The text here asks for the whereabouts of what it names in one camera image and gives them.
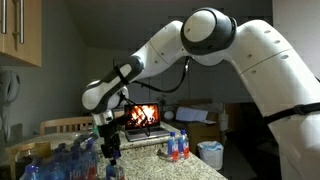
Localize wooden cabinet door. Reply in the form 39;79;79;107
0;0;16;59
14;0;43;68

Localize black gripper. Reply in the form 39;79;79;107
98;121;123;162

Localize shrink-wrapped water bottle pack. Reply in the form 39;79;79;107
18;133;100;180

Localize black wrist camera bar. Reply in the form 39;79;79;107
108;114;129;128

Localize wooden chair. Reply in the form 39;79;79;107
39;115;95;136
112;110;126;120

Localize white sphere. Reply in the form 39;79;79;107
163;110;175;121

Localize trash bin white liner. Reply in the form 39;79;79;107
197;140;225;171

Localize cardboard box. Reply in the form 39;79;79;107
181;119;223;155

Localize wooden rack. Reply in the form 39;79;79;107
4;140;53;180

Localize white papers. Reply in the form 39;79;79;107
175;106;217;125

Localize open silver laptop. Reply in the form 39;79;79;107
123;102;172;143

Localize black round dish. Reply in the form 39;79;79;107
73;132;100;145

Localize Fiji water bottle blue cap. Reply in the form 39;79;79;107
105;150;126;180
166;130;180;163
177;129;190;160

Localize white jug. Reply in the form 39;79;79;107
218;111;230;133

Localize metal cabinet handle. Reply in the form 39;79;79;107
18;0;25;45
0;0;8;35

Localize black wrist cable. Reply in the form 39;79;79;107
114;56;193;138

